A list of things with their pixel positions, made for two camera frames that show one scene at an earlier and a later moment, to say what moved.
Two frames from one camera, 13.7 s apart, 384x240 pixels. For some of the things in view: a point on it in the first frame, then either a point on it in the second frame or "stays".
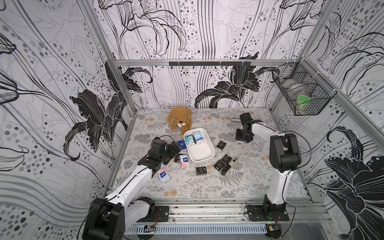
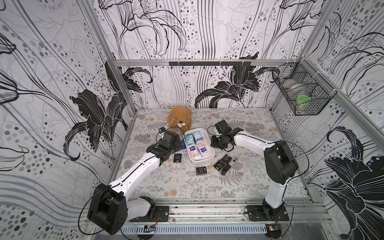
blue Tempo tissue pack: x=182 y=144 stays
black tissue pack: x=177 y=158 stays
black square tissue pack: x=201 y=170 stays
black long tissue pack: x=220 y=163 stays
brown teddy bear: x=180 y=117 stays
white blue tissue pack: x=164 y=175 → x=203 y=150
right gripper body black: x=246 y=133 → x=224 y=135
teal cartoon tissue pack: x=189 y=140 stays
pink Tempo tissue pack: x=184 y=160 → x=192 y=150
